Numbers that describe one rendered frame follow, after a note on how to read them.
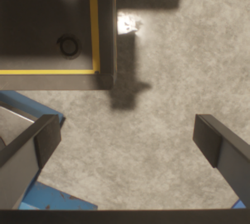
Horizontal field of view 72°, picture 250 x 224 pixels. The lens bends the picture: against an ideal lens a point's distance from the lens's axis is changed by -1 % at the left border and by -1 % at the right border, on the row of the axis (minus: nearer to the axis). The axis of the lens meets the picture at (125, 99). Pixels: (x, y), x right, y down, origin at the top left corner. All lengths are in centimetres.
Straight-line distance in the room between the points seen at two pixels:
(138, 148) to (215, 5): 62
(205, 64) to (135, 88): 28
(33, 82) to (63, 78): 5
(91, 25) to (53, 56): 8
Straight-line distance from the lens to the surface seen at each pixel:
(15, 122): 66
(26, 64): 35
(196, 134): 17
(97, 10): 32
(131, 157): 81
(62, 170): 90
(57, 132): 16
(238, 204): 113
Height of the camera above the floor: 66
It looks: 73 degrees down
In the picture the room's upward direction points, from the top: 179 degrees clockwise
